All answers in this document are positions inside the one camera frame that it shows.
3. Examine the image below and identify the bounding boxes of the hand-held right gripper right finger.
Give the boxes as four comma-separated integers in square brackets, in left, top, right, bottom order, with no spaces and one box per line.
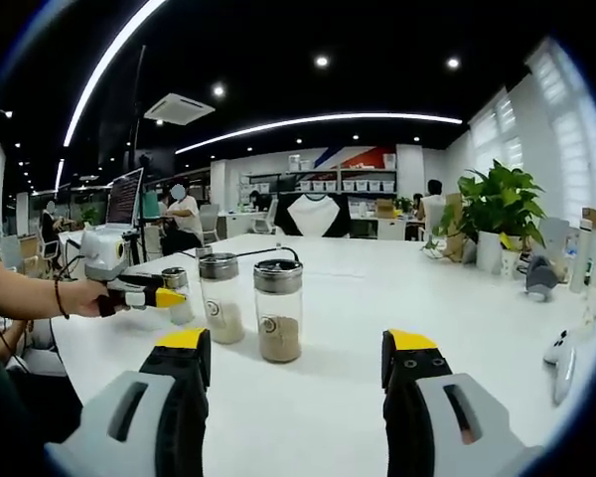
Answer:
[380,328,545,477]

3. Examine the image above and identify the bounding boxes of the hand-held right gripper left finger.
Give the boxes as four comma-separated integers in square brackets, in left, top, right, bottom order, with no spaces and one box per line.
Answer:
[44,326,213,477]

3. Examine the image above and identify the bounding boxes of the short seasoning bottle white powder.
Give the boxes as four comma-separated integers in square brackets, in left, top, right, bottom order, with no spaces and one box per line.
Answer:
[161,266,196,327]

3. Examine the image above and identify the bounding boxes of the tall seasoning bottle pale powder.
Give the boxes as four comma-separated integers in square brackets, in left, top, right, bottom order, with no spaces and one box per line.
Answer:
[198,251,247,345]

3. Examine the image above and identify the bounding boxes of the tall seasoning bottle brown powder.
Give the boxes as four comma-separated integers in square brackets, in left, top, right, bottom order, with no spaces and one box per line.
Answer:
[252,258,305,364]

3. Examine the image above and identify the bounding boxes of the person's left hand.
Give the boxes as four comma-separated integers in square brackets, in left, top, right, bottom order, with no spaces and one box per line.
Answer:
[74,282,130,319]

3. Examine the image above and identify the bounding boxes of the white laptop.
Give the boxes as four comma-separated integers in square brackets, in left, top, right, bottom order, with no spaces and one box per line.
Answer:
[59,167,145,244]

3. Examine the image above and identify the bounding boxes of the teal board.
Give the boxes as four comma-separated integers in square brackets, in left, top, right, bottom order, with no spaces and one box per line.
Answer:
[141,191,161,220]

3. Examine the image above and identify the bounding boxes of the person's dark green clothing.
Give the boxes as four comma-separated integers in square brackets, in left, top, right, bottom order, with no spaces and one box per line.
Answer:
[0,342,83,448]

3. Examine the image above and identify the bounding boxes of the white office desk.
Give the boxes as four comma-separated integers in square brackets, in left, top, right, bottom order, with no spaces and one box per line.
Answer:
[218,211,270,239]

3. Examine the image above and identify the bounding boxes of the white game controller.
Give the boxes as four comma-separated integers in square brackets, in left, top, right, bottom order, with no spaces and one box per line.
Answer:
[542,327,577,404]

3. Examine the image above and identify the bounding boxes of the white office chair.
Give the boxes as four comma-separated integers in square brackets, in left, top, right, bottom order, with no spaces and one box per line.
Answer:
[251,198,279,236]

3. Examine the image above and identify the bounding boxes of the ceiling air conditioner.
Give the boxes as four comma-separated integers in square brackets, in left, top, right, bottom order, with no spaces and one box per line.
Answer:
[143,92,216,125]

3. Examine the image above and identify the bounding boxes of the black and white shirt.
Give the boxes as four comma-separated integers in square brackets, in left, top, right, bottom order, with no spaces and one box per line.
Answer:
[273,193,352,239]

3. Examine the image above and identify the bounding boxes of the white ceiling light strip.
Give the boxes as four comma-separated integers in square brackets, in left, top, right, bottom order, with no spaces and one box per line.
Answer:
[174,112,463,155]
[62,0,168,148]

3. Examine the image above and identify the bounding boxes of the grey rounded device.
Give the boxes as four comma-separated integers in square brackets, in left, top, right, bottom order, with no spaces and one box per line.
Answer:
[524,254,560,303]

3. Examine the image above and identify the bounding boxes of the small white plant pot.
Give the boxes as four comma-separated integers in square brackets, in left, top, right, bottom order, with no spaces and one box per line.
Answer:
[500,234,523,278]

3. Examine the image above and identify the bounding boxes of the brown paper bag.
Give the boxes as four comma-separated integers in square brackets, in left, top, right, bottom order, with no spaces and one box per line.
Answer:
[444,192,478,262]

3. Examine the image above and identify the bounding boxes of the white tall tumbler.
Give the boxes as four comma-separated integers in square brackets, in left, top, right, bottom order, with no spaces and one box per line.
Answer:
[569,218,596,295]

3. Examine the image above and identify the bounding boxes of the grey metal shelf unit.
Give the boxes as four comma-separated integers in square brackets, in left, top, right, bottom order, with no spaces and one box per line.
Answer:
[237,153,398,196]

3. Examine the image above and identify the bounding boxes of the row of white storage boxes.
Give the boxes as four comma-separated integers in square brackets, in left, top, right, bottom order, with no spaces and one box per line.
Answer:
[297,178,397,194]

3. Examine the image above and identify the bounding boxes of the green potted plant white pot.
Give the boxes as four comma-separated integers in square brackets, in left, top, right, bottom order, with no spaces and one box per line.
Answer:
[424,158,547,274]

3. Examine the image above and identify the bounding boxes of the round ceiling spotlights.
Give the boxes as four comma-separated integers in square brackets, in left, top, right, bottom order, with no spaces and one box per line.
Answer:
[213,54,461,153]

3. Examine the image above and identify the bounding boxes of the narrow white window blind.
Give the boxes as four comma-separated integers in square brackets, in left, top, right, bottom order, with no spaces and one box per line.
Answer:
[469,88,525,175]

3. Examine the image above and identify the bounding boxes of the wide white window blind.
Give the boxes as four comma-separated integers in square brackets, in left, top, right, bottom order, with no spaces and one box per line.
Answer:
[525,37,596,225]

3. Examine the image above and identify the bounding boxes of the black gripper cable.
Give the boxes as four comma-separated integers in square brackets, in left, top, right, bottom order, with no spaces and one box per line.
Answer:
[49,253,88,285]

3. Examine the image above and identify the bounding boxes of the dark bead bracelet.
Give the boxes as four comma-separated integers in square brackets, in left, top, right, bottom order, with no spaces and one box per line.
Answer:
[54,277,72,320]

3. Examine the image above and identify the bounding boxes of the black power cable with plug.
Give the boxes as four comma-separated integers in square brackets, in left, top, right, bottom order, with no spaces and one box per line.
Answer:
[235,245,304,264]

